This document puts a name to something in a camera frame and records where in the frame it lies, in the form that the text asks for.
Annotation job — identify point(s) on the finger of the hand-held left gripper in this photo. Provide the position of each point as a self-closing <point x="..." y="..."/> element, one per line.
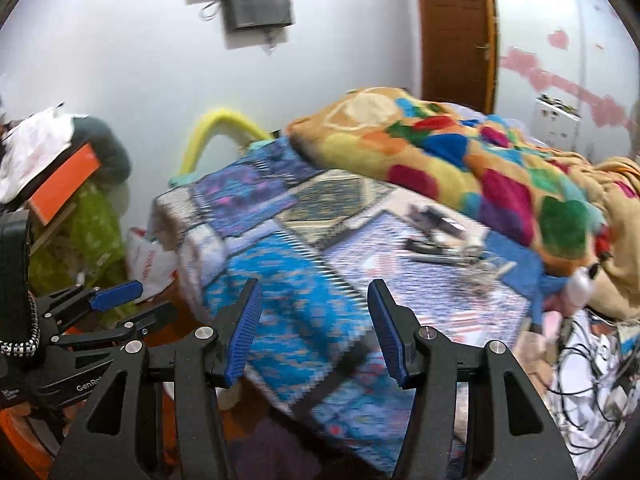
<point x="145" y="320"/>
<point x="117" y="292"/>

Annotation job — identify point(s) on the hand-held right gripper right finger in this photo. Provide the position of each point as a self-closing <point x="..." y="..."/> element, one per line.
<point x="385" y="330"/>

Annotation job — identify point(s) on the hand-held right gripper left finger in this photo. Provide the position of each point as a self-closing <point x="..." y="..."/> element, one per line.
<point x="245" y="335"/>

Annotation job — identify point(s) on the black cosmetic tube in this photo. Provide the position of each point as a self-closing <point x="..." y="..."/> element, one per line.
<point x="430" y="217"/>

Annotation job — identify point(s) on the white plastic bag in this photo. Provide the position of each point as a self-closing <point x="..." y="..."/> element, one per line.
<point x="147" y="265"/>

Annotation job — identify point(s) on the green patterned cloth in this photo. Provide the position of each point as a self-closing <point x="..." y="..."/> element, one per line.
<point x="90" y="230"/>

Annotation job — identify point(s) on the blue patterned bed sheet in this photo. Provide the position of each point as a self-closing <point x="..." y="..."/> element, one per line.
<point x="290" y="280"/>

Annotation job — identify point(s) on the orange cardboard box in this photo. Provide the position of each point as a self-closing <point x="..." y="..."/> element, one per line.
<point x="65" y="185"/>

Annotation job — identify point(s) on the dark flat packet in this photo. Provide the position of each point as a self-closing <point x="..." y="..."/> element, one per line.
<point x="425" y="246"/>

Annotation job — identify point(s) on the white stained cloth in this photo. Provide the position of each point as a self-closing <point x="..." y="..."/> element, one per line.
<point x="30" y="150"/>

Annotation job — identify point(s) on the teal cloth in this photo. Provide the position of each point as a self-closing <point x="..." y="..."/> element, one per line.
<point x="182" y="179"/>

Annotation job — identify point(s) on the dark grey cushion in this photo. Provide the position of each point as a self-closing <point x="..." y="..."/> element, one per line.
<point x="107" y="145"/>

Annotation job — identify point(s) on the blue cloth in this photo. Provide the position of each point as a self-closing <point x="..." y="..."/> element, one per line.
<point x="520" y="260"/>

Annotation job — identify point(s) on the yellow foam tube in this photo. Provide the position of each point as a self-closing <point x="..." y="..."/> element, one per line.
<point x="207" y="125"/>

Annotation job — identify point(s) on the colourful patchwork fleece blanket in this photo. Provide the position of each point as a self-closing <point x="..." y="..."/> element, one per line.
<point x="450" y="150"/>

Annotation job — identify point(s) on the white plush toy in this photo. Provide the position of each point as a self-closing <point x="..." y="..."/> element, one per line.
<point x="580" y="285"/>

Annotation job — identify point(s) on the small white cabinet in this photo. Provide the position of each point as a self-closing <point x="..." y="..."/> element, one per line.
<point x="555" y="125"/>

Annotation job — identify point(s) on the brown wooden door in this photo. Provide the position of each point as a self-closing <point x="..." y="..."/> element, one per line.
<point x="452" y="35"/>

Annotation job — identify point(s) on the white wardrobe with pink stickers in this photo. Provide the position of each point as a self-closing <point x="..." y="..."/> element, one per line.
<point x="550" y="10"/>

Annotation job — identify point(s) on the small black wall-mounted box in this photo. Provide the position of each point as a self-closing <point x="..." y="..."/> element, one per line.
<point x="257" y="7"/>

